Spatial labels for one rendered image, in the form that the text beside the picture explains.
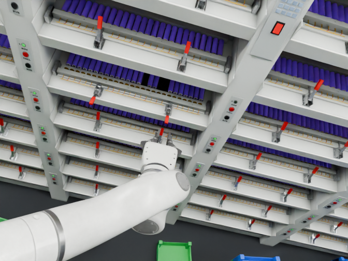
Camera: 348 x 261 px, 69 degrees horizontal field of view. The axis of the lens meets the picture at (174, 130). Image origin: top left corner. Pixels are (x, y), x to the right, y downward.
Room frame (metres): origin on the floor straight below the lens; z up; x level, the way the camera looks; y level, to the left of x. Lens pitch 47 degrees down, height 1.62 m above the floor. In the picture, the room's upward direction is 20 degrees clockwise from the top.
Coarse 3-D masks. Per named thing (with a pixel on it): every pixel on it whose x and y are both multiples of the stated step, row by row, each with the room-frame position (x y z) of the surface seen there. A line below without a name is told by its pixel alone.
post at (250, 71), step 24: (312, 0) 0.71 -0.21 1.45; (264, 24) 0.70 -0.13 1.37; (240, 48) 0.76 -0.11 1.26; (240, 72) 0.70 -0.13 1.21; (264, 72) 0.71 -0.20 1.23; (216, 96) 0.77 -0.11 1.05; (240, 96) 0.70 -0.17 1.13; (216, 120) 0.70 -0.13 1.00; (192, 168) 0.70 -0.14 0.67; (192, 192) 0.71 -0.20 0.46; (168, 216) 0.70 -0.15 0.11
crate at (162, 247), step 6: (162, 246) 0.55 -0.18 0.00; (168, 246) 0.57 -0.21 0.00; (174, 246) 0.58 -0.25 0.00; (180, 246) 0.59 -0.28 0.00; (186, 246) 0.59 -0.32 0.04; (156, 252) 0.51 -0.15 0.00; (162, 252) 0.52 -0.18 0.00; (168, 252) 0.54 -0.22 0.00; (174, 252) 0.55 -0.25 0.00; (180, 252) 0.56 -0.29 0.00; (186, 252) 0.57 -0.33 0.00; (156, 258) 0.48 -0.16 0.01; (162, 258) 0.49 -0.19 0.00; (168, 258) 0.50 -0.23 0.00; (174, 258) 0.51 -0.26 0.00; (180, 258) 0.52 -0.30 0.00; (186, 258) 0.54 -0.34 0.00
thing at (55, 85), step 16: (48, 64) 0.65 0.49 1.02; (64, 64) 0.72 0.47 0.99; (48, 80) 0.63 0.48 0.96; (64, 80) 0.66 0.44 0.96; (80, 96) 0.64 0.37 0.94; (112, 96) 0.67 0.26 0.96; (128, 96) 0.69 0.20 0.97; (176, 96) 0.77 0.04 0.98; (208, 96) 0.82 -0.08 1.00; (144, 112) 0.67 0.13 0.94; (160, 112) 0.68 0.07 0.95; (176, 112) 0.71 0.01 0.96; (192, 112) 0.73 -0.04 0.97; (208, 112) 0.73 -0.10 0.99
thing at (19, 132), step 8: (0, 120) 0.61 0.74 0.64; (8, 120) 0.65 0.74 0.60; (16, 120) 0.66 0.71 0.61; (24, 120) 0.68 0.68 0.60; (0, 128) 0.61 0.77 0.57; (8, 128) 0.63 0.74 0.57; (16, 128) 0.64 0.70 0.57; (24, 128) 0.65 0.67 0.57; (32, 128) 0.66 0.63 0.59; (0, 136) 0.58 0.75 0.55; (8, 136) 0.60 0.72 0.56; (16, 136) 0.61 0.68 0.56; (24, 136) 0.62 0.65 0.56; (32, 136) 0.63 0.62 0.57; (24, 144) 0.61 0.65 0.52; (32, 144) 0.60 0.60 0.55
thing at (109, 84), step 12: (60, 72) 0.67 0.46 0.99; (72, 72) 0.68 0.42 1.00; (84, 84) 0.67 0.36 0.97; (108, 84) 0.69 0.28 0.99; (120, 84) 0.71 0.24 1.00; (144, 96) 0.71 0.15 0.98; (156, 96) 0.72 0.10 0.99; (168, 96) 0.73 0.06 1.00; (192, 108) 0.74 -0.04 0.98; (204, 108) 0.74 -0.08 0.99
